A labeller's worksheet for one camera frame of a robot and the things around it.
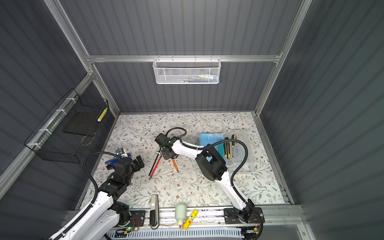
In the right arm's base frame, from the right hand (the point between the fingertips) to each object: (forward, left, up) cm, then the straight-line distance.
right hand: (170, 155), depth 98 cm
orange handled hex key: (-9, -5, +1) cm, 10 cm away
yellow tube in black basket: (+7, +34, +30) cm, 46 cm away
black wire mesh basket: (-4, +46, +30) cm, 55 cm away
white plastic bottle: (-35, -10, +8) cm, 38 cm away
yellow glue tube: (-37, -14, +3) cm, 40 cm away
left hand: (-9, +18, +13) cm, 24 cm away
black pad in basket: (+3, +42, +30) cm, 52 cm away
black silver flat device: (-35, +3, +6) cm, 36 cm away
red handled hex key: (-8, +8, +2) cm, 12 cm away
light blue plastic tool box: (-5, -39, +11) cm, 41 cm away
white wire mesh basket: (+67, -9, +22) cm, 71 cm away
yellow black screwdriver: (+6, -40, +12) cm, 43 cm away
